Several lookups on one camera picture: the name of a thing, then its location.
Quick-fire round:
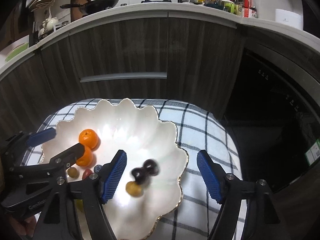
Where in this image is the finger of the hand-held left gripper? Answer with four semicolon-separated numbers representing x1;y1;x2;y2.
0;127;56;165
10;143;85;173

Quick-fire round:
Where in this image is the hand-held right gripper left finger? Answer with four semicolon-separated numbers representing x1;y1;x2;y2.
35;149;127;240

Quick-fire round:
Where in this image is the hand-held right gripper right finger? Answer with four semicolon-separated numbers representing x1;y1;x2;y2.
197;150;280;240

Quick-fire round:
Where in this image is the orange mandarin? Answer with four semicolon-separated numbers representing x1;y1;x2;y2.
75;146;94;167
78;129;99;149

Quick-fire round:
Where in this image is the dark purple grape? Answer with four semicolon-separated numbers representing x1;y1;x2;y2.
144;159;160;175
131;167;145;184

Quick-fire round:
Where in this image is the white scalloped ceramic bowl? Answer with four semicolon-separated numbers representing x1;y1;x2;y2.
41;98;189;240

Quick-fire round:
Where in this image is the person's left hand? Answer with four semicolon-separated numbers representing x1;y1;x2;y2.
10;215;38;238

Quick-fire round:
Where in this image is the white black checked cloth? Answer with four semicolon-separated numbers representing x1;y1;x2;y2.
22;99;244;240

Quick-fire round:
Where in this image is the green plastic tray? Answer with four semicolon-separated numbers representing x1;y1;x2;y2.
5;42;29;62

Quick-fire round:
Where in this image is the black built-in dishwasher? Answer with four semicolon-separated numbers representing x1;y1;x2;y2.
222;42;320;193

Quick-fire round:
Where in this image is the black dish rack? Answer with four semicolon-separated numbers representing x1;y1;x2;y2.
29;21;60;48

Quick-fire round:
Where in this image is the white teapot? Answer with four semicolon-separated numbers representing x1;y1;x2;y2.
45;17;60;30

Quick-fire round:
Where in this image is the dark wood base cabinet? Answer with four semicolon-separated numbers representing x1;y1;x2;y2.
0;10;320;195

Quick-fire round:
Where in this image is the wooden cutting board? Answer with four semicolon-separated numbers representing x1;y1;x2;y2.
70;0;92;23

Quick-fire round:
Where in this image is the black wok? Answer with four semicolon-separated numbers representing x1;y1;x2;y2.
60;0;120;15

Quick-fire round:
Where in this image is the green plastic container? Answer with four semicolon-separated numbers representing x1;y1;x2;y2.
222;0;238;14

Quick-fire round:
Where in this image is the red label bottle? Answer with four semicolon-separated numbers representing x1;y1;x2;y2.
242;0;257;18

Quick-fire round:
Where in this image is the white round container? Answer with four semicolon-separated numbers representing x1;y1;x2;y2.
275;9;303;29

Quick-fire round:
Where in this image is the gold wall rack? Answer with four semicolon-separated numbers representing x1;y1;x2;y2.
30;0;57;12

